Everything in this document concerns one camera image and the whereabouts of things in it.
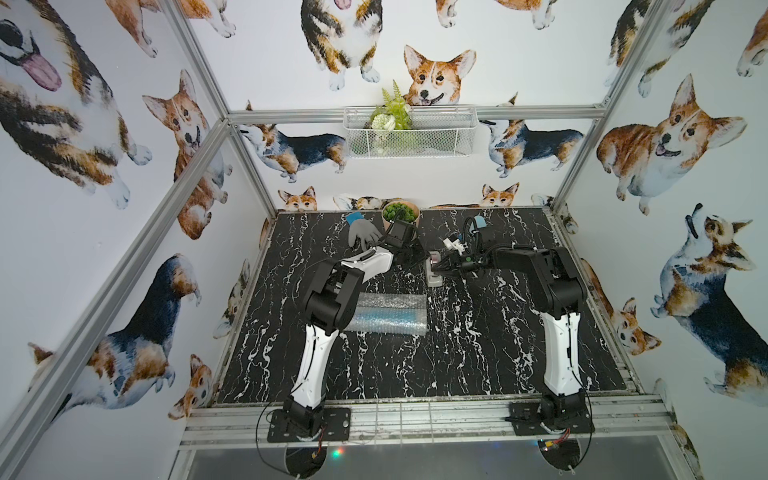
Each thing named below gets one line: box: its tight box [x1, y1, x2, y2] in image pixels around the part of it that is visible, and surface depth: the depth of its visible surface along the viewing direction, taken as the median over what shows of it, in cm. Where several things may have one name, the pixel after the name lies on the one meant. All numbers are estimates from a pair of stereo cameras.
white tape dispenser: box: [425, 250, 443, 287], surface depth 102 cm
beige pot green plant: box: [381, 201, 421, 231], surface depth 108 cm
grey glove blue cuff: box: [346, 211, 383, 251], surface depth 116 cm
